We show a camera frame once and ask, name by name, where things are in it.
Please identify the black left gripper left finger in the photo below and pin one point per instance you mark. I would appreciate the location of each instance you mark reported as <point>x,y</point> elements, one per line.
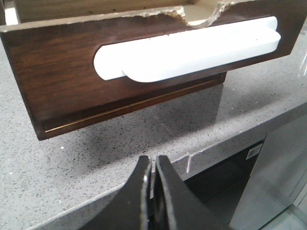
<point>129,208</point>

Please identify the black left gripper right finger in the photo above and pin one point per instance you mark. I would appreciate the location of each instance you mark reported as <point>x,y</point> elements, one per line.
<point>175,206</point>

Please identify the white drawer handle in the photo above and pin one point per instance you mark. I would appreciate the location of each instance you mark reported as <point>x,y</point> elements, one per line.
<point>167,56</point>

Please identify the wooden drawer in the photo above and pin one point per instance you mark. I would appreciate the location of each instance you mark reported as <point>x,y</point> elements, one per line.
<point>52,47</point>

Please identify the dark under-counter appliance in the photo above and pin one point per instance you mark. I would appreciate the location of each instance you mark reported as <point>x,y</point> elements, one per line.
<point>220,187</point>

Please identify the white QR code sticker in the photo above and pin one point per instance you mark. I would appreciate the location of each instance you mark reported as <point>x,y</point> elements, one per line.
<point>254,151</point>

